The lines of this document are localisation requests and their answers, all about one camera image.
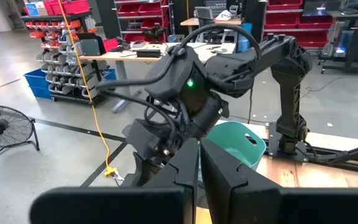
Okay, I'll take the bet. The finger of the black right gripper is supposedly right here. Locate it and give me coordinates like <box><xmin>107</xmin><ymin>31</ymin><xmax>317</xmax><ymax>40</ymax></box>
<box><xmin>150</xmin><ymin>154</ymin><xmax>176</xmax><ymax>183</ymax></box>
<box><xmin>134</xmin><ymin>152</ymin><xmax>152</xmax><ymax>187</ymax></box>

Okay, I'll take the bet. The blue barrel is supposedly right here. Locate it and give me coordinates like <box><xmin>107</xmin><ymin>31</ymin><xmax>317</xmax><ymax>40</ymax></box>
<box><xmin>236</xmin><ymin>22</ymin><xmax>254</xmax><ymax>53</ymax></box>

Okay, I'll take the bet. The red bin shelving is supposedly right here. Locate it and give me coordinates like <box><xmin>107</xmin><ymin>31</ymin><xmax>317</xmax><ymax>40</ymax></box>
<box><xmin>114</xmin><ymin>0</ymin><xmax>171</xmax><ymax>43</ymax></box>
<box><xmin>264</xmin><ymin>0</ymin><xmax>335</xmax><ymax>49</ymax></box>

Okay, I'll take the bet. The grey office chair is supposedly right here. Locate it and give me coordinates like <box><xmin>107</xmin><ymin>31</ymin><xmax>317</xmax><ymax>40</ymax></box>
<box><xmin>194</xmin><ymin>6</ymin><xmax>214</xmax><ymax>43</ymax></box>

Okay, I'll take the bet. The black desk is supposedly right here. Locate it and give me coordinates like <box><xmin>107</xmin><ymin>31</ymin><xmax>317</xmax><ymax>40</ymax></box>
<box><xmin>318</xmin><ymin>2</ymin><xmax>358</xmax><ymax>75</ymax></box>

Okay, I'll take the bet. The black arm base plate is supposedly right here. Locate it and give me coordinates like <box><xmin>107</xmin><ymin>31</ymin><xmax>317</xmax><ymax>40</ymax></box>
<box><xmin>267</xmin><ymin>122</ymin><xmax>310</xmax><ymax>163</ymax></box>

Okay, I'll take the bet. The teal plastic bin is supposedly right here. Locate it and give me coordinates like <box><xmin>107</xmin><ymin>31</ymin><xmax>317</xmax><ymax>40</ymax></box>
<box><xmin>199</xmin><ymin>120</ymin><xmax>267</xmax><ymax>171</ymax></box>

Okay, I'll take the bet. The yellow hanging cord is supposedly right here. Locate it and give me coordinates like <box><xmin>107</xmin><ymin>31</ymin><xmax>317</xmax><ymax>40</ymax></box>
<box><xmin>56</xmin><ymin>0</ymin><xmax>126</xmax><ymax>182</ymax></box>

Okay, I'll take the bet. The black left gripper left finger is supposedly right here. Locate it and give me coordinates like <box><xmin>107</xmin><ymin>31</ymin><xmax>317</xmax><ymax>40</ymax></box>
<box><xmin>29</xmin><ymin>138</ymin><xmax>200</xmax><ymax>224</ymax></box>

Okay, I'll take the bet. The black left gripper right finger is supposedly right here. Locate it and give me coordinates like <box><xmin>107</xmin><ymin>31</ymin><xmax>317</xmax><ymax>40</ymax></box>
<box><xmin>200</xmin><ymin>139</ymin><xmax>358</xmax><ymax>224</ymax></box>

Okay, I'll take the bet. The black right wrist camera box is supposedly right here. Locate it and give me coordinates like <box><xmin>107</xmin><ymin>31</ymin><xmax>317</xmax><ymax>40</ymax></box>
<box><xmin>144</xmin><ymin>46</ymin><xmax>209</xmax><ymax>100</ymax></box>

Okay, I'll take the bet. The parts bin rack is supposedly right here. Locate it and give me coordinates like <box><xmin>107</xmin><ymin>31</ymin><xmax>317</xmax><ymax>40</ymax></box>
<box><xmin>22</xmin><ymin>14</ymin><xmax>109</xmax><ymax>105</ymax></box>

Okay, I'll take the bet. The black frame rail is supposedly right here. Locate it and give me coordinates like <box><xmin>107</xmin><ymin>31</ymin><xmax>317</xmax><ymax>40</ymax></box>
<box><xmin>303</xmin><ymin>139</ymin><xmax>358</xmax><ymax>175</ymax></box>

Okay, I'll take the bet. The blue storage bin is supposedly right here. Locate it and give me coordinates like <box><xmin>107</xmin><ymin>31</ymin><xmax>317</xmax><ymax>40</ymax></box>
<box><xmin>23</xmin><ymin>68</ymin><xmax>55</xmax><ymax>100</ymax></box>
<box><xmin>103</xmin><ymin>68</ymin><xmax>117</xmax><ymax>82</ymax></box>

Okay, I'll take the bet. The black floor fan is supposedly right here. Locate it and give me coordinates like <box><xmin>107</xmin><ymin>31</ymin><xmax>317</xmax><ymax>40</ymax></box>
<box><xmin>0</xmin><ymin>104</ymin><xmax>40</xmax><ymax>164</ymax></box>

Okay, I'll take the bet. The black square device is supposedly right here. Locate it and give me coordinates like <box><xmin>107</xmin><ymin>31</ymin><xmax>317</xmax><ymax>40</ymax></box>
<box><xmin>78</xmin><ymin>32</ymin><xmax>106</xmax><ymax>57</ymax></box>

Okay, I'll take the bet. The red storage bin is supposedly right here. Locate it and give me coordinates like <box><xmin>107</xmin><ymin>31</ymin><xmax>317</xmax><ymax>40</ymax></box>
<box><xmin>43</xmin><ymin>0</ymin><xmax>91</xmax><ymax>16</ymax></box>

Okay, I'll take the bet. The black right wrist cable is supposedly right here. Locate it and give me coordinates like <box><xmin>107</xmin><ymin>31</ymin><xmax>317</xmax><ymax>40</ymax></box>
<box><xmin>172</xmin><ymin>23</ymin><xmax>262</xmax><ymax>60</ymax></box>
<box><xmin>95</xmin><ymin>57</ymin><xmax>180</xmax><ymax>91</ymax></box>

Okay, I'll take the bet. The flat black box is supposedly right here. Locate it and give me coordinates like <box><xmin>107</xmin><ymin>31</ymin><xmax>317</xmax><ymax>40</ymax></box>
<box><xmin>135</xmin><ymin>49</ymin><xmax>162</xmax><ymax>58</ymax></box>

